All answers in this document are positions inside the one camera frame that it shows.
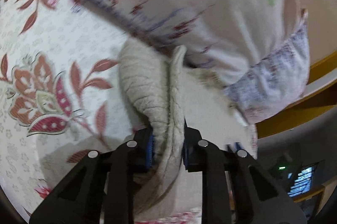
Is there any lavender floral pillow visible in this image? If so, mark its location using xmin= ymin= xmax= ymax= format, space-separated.
xmin=91 ymin=0 xmax=310 ymax=124

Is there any window with blue light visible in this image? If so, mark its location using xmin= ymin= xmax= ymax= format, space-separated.
xmin=288 ymin=164 xmax=317 ymax=197

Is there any white floral bedspread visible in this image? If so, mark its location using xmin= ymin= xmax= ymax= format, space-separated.
xmin=1 ymin=0 xmax=143 ymax=222

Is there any beige cable-knit sweater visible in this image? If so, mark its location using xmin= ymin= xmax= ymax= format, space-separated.
xmin=119 ymin=38 xmax=257 ymax=221

